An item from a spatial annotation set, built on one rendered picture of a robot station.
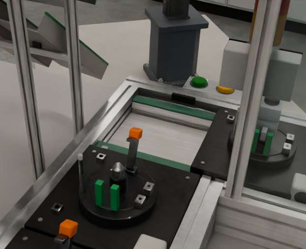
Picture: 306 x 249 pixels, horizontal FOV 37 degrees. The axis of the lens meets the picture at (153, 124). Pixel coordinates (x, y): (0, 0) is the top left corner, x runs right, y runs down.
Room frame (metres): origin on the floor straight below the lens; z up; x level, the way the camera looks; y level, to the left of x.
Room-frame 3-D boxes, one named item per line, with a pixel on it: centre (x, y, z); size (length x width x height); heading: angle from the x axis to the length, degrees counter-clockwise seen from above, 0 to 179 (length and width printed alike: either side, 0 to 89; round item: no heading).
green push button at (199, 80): (1.03, -0.11, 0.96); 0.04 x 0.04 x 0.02
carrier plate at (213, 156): (0.76, -0.23, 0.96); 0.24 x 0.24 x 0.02; 71
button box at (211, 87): (1.01, -0.18, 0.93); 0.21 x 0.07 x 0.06; 71
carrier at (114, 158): (0.59, 0.06, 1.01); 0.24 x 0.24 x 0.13; 71
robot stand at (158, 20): (1.24, -0.05, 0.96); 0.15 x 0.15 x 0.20; 19
